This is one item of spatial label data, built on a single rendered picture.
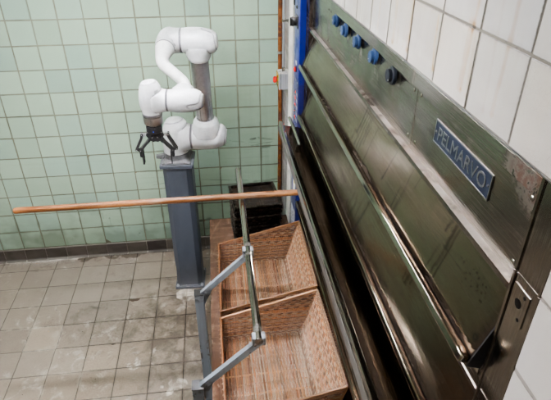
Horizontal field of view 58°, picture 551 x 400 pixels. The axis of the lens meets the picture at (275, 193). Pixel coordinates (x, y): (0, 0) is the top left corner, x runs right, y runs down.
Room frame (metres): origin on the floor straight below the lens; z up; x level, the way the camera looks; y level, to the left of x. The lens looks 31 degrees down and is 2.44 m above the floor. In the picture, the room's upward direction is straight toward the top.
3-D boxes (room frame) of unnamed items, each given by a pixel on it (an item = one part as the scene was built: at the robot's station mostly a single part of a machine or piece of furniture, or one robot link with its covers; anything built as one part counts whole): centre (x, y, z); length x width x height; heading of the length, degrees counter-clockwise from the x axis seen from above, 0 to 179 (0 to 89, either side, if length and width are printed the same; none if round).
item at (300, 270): (2.03, 0.06, 0.72); 0.56 x 0.49 x 0.28; 7
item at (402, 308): (1.50, -0.27, 1.54); 1.79 x 0.11 x 0.19; 7
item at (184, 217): (2.81, 0.62, 0.50); 0.21 x 0.21 x 1.00; 4
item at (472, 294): (1.50, -0.27, 1.80); 1.79 x 0.11 x 0.19; 7
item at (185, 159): (2.81, 0.64, 1.03); 0.22 x 0.18 x 0.06; 94
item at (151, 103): (2.17, 0.56, 1.65); 0.13 x 0.11 x 0.16; 92
